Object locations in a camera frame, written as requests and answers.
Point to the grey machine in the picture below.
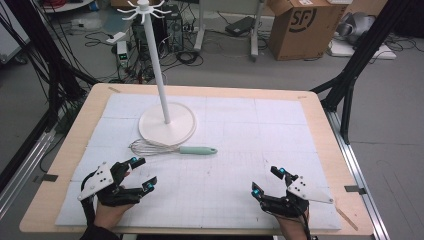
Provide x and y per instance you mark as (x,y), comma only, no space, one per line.
(355,26)

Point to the white grid mat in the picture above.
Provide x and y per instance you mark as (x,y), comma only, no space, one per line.
(233,166)

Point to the white power supply unit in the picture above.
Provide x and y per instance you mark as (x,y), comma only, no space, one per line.
(122,53)

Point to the black computer tower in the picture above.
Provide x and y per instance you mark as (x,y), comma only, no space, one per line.
(174,30)

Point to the white power strip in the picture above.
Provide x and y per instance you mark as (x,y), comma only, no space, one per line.
(115,37)

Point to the flat black box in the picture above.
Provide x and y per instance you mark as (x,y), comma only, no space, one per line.
(240,26)

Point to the white flat board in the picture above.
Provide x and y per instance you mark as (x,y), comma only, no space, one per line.
(363,51)

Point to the aluminium rail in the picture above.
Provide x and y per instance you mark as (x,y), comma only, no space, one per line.
(20,173)
(360,186)

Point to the black metal frame stand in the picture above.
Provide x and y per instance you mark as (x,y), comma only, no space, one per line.
(360,56)
(50,66)

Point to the person's right hand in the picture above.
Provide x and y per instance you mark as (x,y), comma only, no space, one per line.
(291,228)

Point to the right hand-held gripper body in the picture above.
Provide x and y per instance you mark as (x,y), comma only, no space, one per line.
(305,193)

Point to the white round table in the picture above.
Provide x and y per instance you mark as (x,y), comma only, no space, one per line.
(66,5)

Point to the brown cardboard box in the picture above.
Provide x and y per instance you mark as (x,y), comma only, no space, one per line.
(303,30)

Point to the white desk leg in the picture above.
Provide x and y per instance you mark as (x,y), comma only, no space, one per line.
(255,36)
(200,30)

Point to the black table clamp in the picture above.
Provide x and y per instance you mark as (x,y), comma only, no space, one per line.
(46,177)
(355,189)

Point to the white hook stand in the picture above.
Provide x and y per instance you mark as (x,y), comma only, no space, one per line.
(156,66)

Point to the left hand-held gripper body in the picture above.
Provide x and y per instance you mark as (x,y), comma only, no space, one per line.
(98,181)

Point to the person's left hand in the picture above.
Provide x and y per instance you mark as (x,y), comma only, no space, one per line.
(108,213)

